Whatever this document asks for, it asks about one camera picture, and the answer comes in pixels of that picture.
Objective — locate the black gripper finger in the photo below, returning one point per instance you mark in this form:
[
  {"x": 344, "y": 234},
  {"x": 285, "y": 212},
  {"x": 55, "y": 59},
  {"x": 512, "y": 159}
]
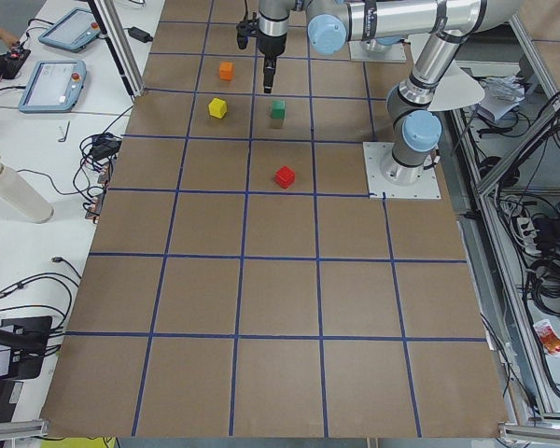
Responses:
[{"x": 269, "y": 70}]

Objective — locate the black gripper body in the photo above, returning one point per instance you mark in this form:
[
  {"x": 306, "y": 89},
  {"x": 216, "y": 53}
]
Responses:
[{"x": 271, "y": 45}]

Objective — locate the red wooden block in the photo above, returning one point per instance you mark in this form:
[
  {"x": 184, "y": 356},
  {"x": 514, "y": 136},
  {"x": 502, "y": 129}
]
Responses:
[{"x": 285, "y": 177}]

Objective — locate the orange wooden block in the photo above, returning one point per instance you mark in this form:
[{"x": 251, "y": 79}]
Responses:
[{"x": 226, "y": 71}]

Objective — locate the green wooden block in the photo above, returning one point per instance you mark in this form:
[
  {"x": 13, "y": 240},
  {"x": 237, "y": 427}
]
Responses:
[{"x": 278, "y": 109}]

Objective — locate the yellow wooden block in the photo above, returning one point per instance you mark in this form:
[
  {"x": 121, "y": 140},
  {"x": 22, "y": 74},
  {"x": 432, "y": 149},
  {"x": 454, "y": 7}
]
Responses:
[{"x": 218, "y": 108}]

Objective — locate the black power adapter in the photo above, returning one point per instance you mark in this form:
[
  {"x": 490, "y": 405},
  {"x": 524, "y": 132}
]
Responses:
[{"x": 105, "y": 149}]

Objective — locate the far teach pendant tablet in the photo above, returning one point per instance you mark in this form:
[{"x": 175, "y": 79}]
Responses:
[{"x": 72, "y": 32}]

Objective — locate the teach pendant tablet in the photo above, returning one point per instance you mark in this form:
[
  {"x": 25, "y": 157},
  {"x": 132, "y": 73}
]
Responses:
[
  {"x": 53, "y": 87},
  {"x": 72, "y": 32}
]

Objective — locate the near teach pendant tablet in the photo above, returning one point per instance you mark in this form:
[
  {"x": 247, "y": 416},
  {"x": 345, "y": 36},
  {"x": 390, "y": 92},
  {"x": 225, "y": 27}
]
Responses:
[{"x": 53, "y": 87}]

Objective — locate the allen key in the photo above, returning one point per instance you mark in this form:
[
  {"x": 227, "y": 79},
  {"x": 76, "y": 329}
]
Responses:
[{"x": 64, "y": 132}]

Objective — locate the crumpled white paper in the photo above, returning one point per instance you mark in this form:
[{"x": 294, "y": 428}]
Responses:
[{"x": 501, "y": 95}]

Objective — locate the black controller box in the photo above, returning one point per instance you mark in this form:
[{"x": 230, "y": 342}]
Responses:
[{"x": 12, "y": 62}]

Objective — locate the white cylindrical bottle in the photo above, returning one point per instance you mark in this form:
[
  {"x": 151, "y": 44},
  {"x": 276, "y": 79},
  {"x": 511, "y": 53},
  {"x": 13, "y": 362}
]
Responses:
[{"x": 18, "y": 193}]

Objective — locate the white power strip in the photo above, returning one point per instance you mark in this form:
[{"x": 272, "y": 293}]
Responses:
[{"x": 528, "y": 234}]

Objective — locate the black monitor stand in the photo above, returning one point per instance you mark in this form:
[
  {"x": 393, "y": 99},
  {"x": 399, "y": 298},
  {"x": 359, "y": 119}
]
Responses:
[{"x": 23, "y": 346}]

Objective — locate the red snack packet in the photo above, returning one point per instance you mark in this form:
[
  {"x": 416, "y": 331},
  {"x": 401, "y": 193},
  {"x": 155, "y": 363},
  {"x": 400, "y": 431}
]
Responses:
[{"x": 547, "y": 337}]

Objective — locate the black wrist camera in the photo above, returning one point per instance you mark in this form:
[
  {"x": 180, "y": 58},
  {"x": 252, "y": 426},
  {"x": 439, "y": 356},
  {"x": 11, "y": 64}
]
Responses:
[{"x": 246, "y": 28}]

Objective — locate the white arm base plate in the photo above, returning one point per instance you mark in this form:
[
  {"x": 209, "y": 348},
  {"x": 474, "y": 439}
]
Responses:
[{"x": 388, "y": 180}]

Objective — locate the aluminium frame post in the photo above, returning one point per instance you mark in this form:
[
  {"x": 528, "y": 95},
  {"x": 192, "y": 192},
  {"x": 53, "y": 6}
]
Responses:
[{"x": 107, "y": 18}]

